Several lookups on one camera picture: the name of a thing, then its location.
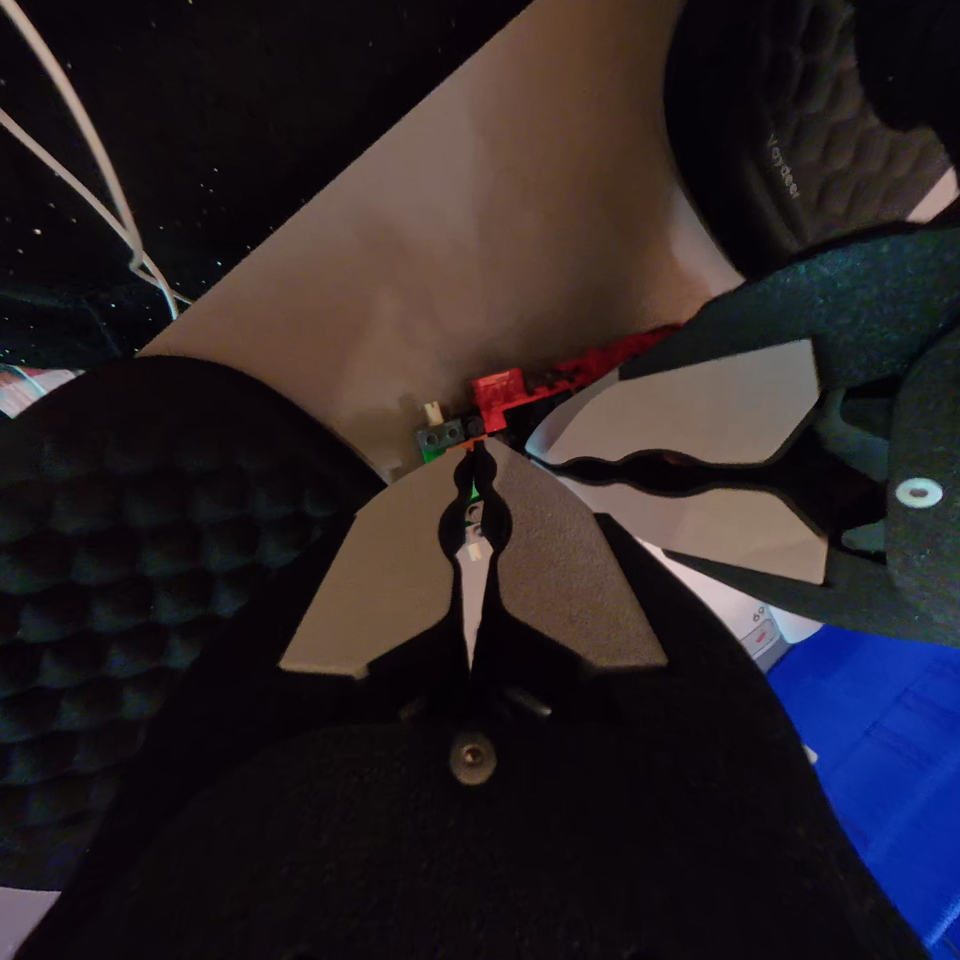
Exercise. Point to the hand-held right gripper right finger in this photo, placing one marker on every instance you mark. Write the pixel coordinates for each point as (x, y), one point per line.
(570, 585)

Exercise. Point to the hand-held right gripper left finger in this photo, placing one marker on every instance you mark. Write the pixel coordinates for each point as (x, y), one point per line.
(375, 592)

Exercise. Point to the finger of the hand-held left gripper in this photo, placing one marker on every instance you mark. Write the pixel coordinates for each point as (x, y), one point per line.
(765, 540)
(712, 405)

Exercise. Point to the red lego car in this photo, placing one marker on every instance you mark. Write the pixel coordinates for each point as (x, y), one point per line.
(502, 390)

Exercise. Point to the blue plastic storage bin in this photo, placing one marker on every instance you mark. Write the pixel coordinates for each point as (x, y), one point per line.
(885, 750)

